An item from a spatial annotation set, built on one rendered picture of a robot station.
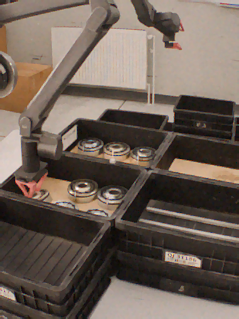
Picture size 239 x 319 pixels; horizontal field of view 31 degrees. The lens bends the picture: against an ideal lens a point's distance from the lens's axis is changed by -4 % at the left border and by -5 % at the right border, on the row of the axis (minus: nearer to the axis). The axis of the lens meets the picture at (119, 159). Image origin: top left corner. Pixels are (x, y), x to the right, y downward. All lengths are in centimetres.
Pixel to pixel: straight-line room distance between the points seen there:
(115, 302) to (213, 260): 31
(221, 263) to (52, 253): 47
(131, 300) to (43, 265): 28
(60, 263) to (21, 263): 11
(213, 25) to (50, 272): 340
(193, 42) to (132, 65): 65
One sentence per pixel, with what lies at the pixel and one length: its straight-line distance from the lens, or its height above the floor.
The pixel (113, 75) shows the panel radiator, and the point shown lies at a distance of 446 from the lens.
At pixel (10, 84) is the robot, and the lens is 176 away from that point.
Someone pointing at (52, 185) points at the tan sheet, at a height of 83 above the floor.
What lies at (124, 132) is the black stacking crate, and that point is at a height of 90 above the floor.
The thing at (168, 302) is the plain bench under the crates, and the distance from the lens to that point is 127.
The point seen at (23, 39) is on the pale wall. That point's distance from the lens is 489.
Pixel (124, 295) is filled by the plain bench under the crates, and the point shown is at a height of 70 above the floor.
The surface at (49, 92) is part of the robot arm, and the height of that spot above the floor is 122.
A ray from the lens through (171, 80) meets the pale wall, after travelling 444.
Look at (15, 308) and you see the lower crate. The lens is 114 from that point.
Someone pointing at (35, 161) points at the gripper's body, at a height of 101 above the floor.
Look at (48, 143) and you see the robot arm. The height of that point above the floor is 108.
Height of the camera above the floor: 163
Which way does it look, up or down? 28 degrees down
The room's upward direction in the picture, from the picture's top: straight up
